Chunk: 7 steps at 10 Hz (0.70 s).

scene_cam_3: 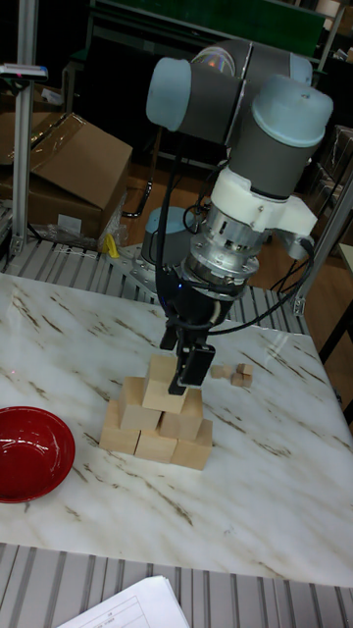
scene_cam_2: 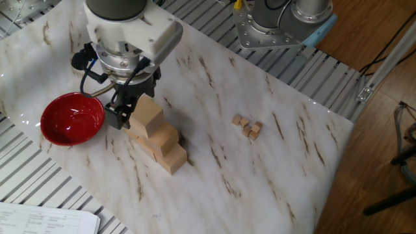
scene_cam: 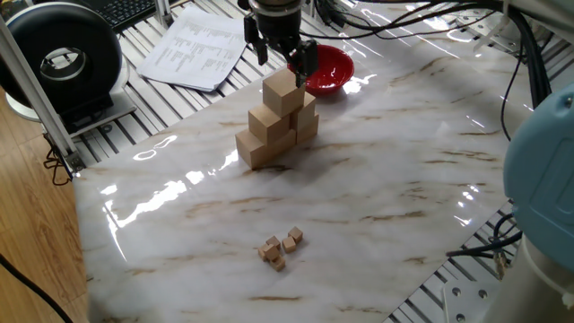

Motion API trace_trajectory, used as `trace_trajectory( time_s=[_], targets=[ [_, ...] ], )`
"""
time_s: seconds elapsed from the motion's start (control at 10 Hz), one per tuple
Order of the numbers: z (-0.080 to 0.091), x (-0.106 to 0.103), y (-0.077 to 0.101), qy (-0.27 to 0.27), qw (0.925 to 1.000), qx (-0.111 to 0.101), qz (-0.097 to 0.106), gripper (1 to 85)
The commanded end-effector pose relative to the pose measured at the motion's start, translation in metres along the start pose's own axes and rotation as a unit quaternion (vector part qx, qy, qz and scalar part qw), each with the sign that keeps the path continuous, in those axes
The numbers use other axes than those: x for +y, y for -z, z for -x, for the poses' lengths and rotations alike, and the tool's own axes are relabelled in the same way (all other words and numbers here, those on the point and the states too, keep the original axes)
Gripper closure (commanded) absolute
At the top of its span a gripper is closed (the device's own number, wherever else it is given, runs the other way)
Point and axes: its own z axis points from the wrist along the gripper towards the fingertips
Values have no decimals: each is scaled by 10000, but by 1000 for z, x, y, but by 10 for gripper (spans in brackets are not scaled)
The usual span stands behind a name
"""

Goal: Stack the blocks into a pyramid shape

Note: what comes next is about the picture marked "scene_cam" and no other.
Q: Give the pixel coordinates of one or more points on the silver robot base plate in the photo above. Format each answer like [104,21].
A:
[466,300]

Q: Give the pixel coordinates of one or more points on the white marble pattern board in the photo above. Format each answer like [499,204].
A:
[359,179]

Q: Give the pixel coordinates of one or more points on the small wooden cube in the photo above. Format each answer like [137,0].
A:
[289,244]
[278,264]
[273,241]
[295,234]
[269,252]

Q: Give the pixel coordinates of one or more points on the black computer keyboard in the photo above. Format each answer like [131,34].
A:
[125,11]

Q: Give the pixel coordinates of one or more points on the white printed paper stack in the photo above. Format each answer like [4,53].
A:
[188,54]

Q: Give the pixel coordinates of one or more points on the short metal upright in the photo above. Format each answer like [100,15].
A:
[163,13]

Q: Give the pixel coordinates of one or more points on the aluminium frame post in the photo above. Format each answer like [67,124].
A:
[40,103]

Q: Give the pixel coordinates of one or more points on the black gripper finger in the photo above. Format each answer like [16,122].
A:
[256,38]
[305,60]

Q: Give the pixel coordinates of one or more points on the large wooden cube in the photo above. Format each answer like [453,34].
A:
[284,142]
[282,92]
[305,112]
[309,128]
[253,152]
[266,125]

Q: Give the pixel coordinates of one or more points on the red glossy bowl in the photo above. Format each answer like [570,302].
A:
[334,72]

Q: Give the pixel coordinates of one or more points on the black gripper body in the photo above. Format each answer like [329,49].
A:
[278,27]

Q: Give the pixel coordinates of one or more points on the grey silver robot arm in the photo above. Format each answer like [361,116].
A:
[542,179]

